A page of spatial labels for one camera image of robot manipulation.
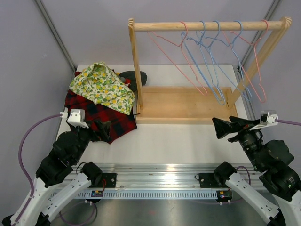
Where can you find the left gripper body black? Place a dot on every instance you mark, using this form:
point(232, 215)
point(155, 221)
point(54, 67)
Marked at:
point(88, 134)

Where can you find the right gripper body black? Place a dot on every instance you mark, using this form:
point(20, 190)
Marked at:
point(246, 136)

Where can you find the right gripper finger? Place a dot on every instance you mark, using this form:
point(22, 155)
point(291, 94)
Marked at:
point(243, 123)
point(222, 127)

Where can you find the red plaid skirt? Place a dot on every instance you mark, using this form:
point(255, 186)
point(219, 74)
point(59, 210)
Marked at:
point(120, 123)

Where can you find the lemon print skirt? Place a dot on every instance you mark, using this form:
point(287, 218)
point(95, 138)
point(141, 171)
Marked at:
point(101, 85)

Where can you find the pink wire hanger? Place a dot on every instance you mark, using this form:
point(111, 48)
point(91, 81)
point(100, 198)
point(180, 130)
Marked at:
point(254, 45)
point(160, 42)

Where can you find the blue wire hanger grey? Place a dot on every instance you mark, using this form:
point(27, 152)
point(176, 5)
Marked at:
point(206, 42)

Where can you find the red floral white skirt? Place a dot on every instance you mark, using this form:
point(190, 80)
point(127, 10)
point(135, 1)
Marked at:
point(127, 82)

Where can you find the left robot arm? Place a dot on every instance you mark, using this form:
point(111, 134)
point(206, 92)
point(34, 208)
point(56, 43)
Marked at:
point(40, 207)

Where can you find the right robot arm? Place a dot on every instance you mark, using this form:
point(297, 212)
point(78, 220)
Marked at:
point(271, 160)

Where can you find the wooden clothes rack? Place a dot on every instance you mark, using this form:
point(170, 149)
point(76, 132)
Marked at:
point(165, 97)

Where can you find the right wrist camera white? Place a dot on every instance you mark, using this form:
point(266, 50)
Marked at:
point(268, 119)

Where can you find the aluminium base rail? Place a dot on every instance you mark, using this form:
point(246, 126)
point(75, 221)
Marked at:
point(145, 182)

